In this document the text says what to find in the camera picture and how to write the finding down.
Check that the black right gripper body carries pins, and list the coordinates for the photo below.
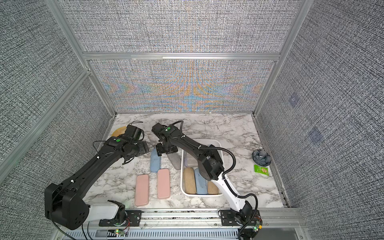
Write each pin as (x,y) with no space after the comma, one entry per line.
(162,148)

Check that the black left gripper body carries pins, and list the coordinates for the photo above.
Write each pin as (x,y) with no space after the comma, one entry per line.
(139,149)

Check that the light blue case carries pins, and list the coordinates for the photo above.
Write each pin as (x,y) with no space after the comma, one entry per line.
(201,183)
(155,161)

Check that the grey fabric glasses case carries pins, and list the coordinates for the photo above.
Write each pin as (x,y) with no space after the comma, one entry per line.
(175,160)

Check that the pink glasses case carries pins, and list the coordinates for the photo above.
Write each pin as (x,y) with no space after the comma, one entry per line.
(142,190)
(163,184)

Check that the tan glasses case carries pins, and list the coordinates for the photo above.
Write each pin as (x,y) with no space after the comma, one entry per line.
(212,189)
(189,181)

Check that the grey-beige rectangular glasses case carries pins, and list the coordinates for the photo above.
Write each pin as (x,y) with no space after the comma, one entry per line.
(190,161)

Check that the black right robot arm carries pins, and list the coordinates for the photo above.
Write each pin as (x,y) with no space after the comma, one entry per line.
(214,163)

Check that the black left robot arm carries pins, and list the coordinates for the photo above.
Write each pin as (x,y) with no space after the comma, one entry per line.
(64,204)

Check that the yellow bamboo steamer basket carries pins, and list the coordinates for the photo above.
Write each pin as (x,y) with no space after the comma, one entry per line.
(119,131)

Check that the dark blue flower bowl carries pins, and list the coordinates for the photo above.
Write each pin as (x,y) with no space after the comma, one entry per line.
(261,158)

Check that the green snack packet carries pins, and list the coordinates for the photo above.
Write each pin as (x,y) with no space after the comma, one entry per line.
(261,170)

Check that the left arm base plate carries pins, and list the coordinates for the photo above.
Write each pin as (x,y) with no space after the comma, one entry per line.
(133,219)

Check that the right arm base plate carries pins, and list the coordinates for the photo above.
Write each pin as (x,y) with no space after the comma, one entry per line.
(230,218)

